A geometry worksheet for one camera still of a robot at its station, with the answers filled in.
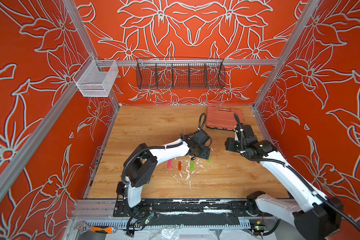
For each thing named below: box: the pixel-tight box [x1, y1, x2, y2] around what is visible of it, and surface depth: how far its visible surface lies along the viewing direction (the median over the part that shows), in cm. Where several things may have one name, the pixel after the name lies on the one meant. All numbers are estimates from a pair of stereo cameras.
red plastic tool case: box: [206, 106, 244, 131], surface depth 111 cm
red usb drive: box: [178, 161, 182, 171], surface depth 89 cm
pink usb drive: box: [167, 159, 173, 169], surface depth 92 cm
